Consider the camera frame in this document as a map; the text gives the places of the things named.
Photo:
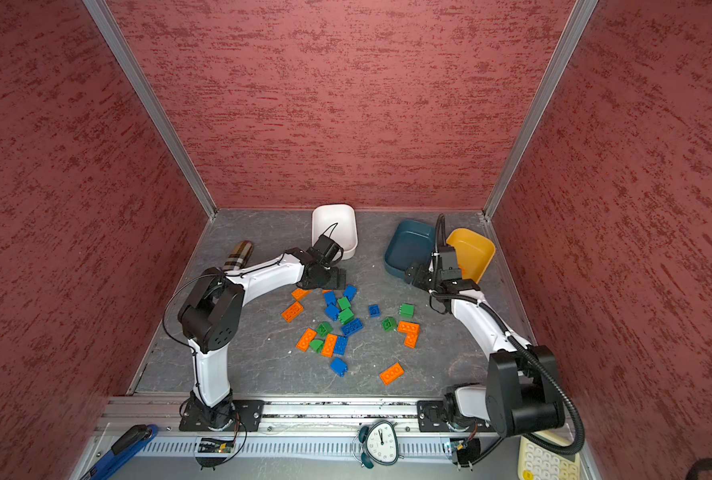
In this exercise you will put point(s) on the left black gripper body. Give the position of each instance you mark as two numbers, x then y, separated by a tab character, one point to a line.
327	279

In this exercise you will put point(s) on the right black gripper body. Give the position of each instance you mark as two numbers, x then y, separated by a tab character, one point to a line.
426	276

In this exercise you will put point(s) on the orange lego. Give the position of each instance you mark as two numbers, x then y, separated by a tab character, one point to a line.
392	373
408	328
329	345
300	294
411	340
293	311
306	339

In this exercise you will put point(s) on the green lego square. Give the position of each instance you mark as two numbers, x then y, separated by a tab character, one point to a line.
407	311

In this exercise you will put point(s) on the green lego small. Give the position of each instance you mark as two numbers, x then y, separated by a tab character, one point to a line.
389	324

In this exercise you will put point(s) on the blue lego long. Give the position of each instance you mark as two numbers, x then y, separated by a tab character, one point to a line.
352	327

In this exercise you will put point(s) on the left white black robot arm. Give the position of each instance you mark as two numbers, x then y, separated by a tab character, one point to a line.
211	314

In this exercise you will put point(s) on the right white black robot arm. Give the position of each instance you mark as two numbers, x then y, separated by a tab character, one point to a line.
520	395

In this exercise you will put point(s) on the yellow rectangular container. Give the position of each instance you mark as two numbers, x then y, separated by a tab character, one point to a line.
474	252

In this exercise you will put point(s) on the teal rectangular container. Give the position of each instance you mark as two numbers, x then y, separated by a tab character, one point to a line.
412	242

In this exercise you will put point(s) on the white rectangular container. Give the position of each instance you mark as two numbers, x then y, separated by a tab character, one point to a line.
337	221

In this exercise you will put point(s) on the plaid brown cylinder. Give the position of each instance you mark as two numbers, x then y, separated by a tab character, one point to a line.
239	256

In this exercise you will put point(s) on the blue lego front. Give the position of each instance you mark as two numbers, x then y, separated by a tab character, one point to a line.
339	367

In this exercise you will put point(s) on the white analog clock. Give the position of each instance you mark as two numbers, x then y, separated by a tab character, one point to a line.
379	443

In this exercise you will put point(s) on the yellow calculator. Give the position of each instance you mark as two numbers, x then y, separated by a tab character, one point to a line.
537	463

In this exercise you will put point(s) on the blue utility knife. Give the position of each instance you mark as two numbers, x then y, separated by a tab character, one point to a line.
123	450

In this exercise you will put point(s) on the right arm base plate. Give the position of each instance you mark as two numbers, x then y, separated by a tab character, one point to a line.
442	416

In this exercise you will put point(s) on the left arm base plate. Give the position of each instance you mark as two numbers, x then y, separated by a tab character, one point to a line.
246	414

